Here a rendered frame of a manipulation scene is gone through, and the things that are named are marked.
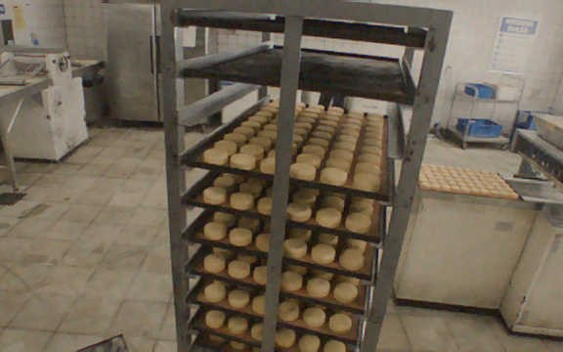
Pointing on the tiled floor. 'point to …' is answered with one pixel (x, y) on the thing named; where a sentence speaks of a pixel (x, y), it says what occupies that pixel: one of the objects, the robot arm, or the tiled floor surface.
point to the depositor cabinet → (552, 282)
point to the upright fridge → (146, 61)
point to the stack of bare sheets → (108, 345)
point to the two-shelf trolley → (490, 118)
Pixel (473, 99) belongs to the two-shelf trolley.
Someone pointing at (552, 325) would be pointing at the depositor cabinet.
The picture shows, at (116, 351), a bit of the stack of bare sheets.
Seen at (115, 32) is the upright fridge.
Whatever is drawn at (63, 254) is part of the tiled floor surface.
